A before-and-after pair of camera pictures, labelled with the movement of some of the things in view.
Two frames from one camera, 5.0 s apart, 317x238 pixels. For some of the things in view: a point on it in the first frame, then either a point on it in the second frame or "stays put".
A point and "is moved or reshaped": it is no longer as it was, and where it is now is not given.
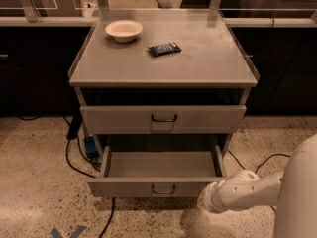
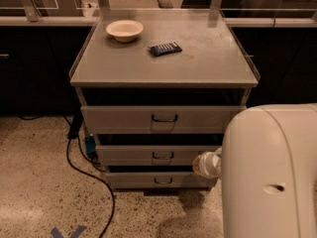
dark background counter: x=38 y=53 stays put
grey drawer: x=162 y=119 stays put
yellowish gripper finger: x=201 y=201 -> x=195 y=165
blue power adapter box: x=90 y=146 stays put
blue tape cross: x=56 y=234 stays put
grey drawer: x=158 y=174 is moved or reshaped
